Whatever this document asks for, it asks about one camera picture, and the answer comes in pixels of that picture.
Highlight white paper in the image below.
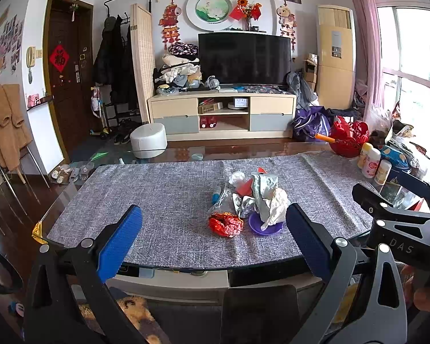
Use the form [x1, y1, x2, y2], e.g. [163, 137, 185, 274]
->
[261, 187, 290, 231]

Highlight purple plastic bowl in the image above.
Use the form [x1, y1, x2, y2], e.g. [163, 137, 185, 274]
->
[247, 210, 285, 237]

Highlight red foil wrapper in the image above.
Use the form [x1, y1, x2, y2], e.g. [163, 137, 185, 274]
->
[208, 212, 244, 238]

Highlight blue white medicine bottle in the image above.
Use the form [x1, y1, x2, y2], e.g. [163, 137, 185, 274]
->
[212, 185, 221, 204]

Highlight white plastic bag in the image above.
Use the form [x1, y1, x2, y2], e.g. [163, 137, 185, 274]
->
[228, 171, 245, 188]

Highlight clear plastic bag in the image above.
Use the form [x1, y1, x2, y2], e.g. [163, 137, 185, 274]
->
[207, 183, 237, 216]

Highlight black trash bin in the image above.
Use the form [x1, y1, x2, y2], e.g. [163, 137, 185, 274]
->
[220, 285, 300, 343]

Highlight person's right hand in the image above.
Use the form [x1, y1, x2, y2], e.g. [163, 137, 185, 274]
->
[401, 265, 430, 312]

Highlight white beige label bottle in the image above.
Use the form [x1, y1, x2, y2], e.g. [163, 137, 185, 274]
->
[374, 159, 392, 186]

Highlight white pink label bottle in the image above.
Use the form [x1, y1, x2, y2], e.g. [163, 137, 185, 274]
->
[362, 148, 381, 179]

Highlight white yellow cap bottle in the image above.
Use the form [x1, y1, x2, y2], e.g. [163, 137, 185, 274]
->
[357, 142, 373, 169]

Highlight red plastic basket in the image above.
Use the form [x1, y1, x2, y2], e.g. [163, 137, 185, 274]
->
[329, 116, 370, 158]

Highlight purple bag on floor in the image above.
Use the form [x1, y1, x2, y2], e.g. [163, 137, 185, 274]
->
[290, 106, 334, 142]

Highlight white low table base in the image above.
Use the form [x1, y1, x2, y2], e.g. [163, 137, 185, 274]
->
[106, 269, 322, 305]

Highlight grey woven table cloth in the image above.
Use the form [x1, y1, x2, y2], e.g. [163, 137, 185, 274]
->
[49, 151, 372, 269]

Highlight pink curtain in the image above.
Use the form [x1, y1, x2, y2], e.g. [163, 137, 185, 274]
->
[353, 0, 383, 120]

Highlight beige standing air conditioner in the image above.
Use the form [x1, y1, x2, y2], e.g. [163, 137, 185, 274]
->
[317, 5, 357, 110]

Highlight white round stool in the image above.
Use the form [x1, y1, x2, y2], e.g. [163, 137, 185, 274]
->
[130, 123, 168, 159]

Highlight brown coat on chair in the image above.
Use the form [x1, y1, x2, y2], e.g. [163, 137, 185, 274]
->
[0, 84, 32, 171]

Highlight beige grey TV cabinet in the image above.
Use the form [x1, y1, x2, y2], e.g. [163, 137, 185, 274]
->
[147, 91, 297, 141]

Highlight black flat television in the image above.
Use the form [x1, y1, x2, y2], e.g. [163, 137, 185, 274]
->
[198, 31, 291, 85]

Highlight pile of clothes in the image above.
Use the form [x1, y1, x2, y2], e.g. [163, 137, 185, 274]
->
[153, 42, 203, 95]

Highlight black coats on rack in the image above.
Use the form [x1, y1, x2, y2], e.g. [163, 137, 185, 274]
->
[92, 15, 138, 110]

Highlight red fu door decoration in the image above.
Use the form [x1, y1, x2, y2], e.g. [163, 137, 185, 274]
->
[49, 44, 70, 73]

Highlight dark brown door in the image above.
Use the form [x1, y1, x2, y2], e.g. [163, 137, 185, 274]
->
[43, 0, 96, 162]

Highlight bamboo folding screen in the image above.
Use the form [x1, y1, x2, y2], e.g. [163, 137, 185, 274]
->
[130, 4, 155, 124]

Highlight orange handle in basket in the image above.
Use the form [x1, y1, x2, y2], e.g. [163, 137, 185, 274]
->
[314, 134, 335, 144]

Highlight round lotus wall picture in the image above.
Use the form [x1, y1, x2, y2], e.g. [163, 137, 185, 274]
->
[185, 0, 237, 32]

